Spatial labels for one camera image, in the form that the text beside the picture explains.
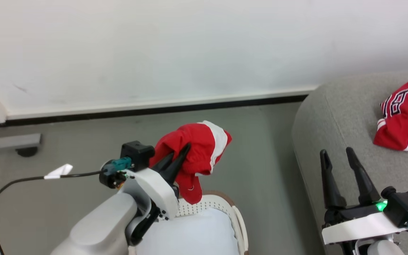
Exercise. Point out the black round frame foot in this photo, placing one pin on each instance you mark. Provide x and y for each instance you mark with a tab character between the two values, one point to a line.
27	152

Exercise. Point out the white and black baseboard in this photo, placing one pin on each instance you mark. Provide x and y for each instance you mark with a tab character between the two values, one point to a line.
154	106

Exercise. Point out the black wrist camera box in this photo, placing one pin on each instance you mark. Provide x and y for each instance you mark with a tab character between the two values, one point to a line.
137	154
404	205

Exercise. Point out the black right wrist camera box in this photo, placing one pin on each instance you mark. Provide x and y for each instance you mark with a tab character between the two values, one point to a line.
404	205

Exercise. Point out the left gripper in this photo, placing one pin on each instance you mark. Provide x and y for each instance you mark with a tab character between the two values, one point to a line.
154	189

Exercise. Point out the red basketball jersey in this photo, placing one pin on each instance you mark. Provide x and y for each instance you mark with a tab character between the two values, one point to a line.
402	120

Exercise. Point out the grey metal frame leg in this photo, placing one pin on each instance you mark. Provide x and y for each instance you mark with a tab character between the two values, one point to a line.
12	141

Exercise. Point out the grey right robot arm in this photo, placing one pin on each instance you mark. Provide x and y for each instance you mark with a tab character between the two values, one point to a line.
381	248

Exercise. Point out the grey fabric sofa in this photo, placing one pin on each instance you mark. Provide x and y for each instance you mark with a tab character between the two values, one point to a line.
338	117

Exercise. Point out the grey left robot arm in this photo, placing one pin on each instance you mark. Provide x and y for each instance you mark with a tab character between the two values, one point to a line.
101	226

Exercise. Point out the white perforated laundry basket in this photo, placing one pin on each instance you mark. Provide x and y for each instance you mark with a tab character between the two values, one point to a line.
204	203

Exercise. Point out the red shorts with white stripe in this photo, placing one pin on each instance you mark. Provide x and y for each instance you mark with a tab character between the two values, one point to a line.
200	141

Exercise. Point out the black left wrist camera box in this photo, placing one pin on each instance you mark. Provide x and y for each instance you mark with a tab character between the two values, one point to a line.
137	154

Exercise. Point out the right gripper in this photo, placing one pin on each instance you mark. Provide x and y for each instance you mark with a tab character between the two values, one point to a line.
360	225

